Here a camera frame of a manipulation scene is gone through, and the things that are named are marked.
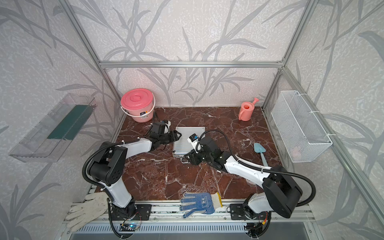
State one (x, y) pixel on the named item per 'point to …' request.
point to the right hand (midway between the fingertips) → (188, 152)
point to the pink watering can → (246, 110)
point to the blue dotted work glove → (192, 203)
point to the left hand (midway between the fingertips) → (179, 135)
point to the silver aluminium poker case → (182, 146)
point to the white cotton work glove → (94, 205)
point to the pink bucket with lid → (139, 103)
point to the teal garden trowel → (259, 149)
